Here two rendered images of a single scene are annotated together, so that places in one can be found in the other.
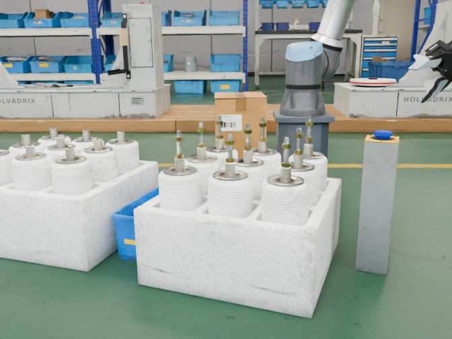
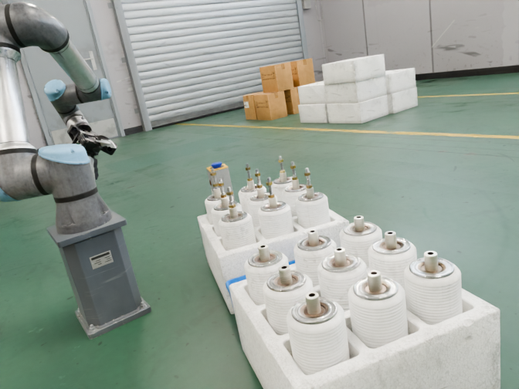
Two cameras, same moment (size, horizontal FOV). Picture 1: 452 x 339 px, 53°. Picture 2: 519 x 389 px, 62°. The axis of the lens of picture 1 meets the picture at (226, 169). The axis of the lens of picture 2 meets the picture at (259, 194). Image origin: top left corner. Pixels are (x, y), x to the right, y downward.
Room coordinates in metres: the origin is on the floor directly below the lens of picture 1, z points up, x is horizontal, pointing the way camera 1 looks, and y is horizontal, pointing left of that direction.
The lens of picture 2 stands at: (1.76, 1.00, 0.65)
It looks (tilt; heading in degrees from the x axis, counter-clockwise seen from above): 17 degrees down; 235
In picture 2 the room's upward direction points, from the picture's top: 10 degrees counter-clockwise
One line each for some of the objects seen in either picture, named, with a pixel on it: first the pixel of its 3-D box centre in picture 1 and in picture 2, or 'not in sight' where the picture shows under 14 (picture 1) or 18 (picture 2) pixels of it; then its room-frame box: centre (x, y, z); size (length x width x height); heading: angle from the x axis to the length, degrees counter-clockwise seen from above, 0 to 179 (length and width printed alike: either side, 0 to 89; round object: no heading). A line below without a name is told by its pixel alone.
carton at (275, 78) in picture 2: not in sight; (276, 77); (-1.60, -3.04, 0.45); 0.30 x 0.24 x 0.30; 89
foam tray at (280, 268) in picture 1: (247, 227); (269, 243); (1.02, -0.05, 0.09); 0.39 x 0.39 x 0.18; 69
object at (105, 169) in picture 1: (101, 182); (319, 279); (1.18, 0.34, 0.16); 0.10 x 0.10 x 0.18
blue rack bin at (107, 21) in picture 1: (120, 19); not in sight; (5.90, 1.29, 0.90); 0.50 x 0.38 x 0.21; 177
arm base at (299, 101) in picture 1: (302, 98); (80, 207); (1.50, -0.26, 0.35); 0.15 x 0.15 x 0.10
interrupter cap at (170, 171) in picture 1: (179, 171); (310, 197); (0.95, 0.10, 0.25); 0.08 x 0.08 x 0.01
